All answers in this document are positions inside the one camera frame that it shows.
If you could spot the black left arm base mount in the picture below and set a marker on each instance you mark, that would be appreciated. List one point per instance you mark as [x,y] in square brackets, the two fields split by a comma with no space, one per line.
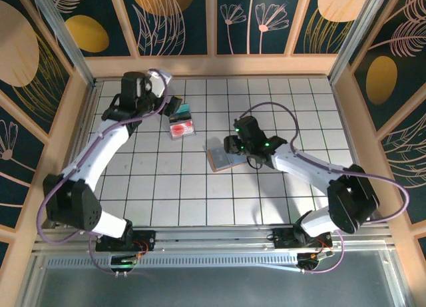
[146,237]

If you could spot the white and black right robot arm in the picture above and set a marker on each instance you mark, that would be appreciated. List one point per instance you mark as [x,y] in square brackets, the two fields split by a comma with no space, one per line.
[306,167]

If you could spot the tan leather card holder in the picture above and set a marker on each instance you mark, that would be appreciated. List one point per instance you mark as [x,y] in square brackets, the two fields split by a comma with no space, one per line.
[218,158]

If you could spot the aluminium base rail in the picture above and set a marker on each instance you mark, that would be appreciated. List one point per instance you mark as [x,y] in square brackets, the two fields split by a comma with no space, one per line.
[213,235]

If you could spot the teal credit card with logo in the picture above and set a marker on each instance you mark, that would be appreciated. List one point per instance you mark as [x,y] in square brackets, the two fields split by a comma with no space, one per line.
[183,110]

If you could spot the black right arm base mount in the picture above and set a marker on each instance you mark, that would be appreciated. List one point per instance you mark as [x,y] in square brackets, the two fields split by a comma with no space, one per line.
[283,237]

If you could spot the left controller board green light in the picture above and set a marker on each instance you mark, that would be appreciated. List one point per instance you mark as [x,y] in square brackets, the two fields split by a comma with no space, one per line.
[123,261]

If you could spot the white card with red circle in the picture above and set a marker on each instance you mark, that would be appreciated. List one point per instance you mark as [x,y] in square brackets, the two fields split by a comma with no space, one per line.
[182,130]

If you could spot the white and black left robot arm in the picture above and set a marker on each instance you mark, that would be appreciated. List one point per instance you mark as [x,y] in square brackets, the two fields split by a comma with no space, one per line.
[96,154]

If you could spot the aluminium frame post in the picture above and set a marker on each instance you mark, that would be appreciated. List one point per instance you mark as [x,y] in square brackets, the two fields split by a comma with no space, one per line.
[66,44]
[356,37]

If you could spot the grey metal plate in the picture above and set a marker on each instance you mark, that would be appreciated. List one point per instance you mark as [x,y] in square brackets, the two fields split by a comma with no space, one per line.
[213,287]

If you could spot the aluminium side rail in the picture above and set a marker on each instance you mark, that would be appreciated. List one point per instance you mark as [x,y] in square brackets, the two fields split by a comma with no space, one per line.
[87,120]
[357,164]

